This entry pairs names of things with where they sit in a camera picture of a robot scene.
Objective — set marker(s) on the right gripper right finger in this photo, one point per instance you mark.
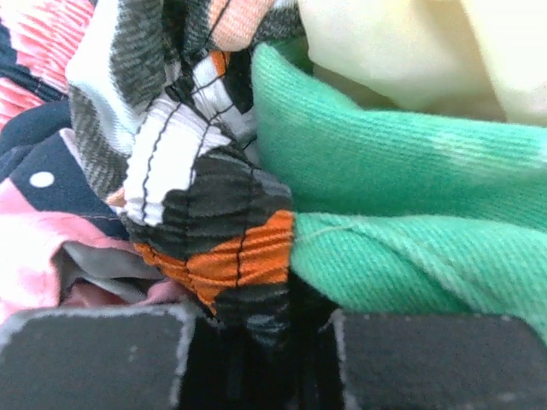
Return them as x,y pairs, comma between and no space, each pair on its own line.
432,361

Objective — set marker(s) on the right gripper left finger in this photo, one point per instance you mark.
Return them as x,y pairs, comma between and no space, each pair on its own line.
106,358

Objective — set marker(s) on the pink navy patterned cloth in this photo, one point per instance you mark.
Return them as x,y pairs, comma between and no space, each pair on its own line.
60,244

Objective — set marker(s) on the teal white cloth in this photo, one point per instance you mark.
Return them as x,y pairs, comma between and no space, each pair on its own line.
402,212

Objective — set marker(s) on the black orange white patterned cloth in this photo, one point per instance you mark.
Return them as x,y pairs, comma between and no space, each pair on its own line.
165,130

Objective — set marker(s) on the cream cloth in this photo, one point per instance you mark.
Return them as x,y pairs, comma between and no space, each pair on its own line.
479,59

